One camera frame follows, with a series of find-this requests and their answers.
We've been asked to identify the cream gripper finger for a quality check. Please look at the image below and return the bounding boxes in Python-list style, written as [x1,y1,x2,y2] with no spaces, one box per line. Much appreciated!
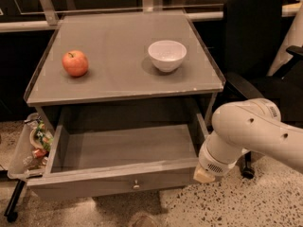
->
[193,165,216,183]

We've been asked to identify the grey top drawer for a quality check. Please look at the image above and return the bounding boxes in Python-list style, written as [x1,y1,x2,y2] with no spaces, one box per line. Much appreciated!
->
[27,113,207,201]

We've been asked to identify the round metal drawer knob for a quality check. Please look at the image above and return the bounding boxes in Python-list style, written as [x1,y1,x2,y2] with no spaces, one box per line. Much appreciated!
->
[132,180,140,190]

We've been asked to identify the grey drawer cabinet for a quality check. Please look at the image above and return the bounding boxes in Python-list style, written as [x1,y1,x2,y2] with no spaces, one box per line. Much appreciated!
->
[23,10,226,134]

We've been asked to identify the white ceramic bowl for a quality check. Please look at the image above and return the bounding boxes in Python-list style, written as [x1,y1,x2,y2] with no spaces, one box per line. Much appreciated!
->
[148,40,187,73]

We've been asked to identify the snack packets in bin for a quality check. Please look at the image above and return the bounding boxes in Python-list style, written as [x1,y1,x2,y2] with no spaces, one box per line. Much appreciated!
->
[25,117,54,169]

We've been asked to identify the black office chair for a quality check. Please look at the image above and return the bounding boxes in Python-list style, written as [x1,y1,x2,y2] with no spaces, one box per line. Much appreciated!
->
[207,0,303,180]

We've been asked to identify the red apple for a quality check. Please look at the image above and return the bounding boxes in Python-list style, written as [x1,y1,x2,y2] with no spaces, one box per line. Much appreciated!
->
[62,50,89,77]

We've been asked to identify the black stand leg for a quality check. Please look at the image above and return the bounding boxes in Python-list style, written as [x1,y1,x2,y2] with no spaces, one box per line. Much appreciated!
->
[4,180,25,223]

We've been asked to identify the metal rail with brackets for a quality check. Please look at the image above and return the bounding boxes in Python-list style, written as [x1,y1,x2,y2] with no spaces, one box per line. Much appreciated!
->
[0,0,303,33]

